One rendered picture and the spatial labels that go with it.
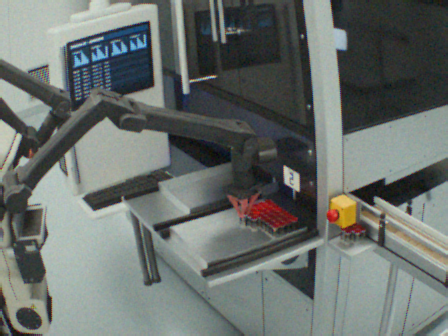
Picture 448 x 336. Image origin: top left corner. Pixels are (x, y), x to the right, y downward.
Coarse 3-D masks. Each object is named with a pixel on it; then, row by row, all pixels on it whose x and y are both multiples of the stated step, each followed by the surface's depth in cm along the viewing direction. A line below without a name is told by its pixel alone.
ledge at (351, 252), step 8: (336, 240) 186; (368, 240) 183; (336, 248) 183; (344, 248) 181; (352, 248) 180; (360, 248) 179; (368, 248) 179; (344, 256) 179; (352, 256) 176; (360, 256) 178
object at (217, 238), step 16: (240, 208) 207; (192, 224) 200; (208, 224) 203; (224, 224) 203; (176, 240) 194; (192, 240) 195; (208, 240) 194; (224, 240) 193; (240, 240) 193; (256, 240) 192; (272, 240) 184; (192, 256) 185; (208, 256) 185; (224, 256) 178; (240, 256) 180
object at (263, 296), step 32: (416, 192) 209; (224, 288) 271; (256, 288) 241; (288, 288) 217; (352, 288) 203; (384, 288) 214; (416, 288) 227; (256, 320) 250; (288, 320) 223; (352, 320) 211; (416, 320) 239
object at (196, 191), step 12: (216, 168) 239; (228, 168) 242; (168, 180) 231; (180, 180) 233; (192, 180) 236; (204, 180) 236; (216, 180) 235; (228, 180) 234; (168, 192) 222; (180, 192) 228; (192, 192) 227; (204, 192) 227; (216, 192) 226; (264, 192) 221; (180, 204) 214; (192, 204) 218; (204, 204) 210; (216, 204) 213
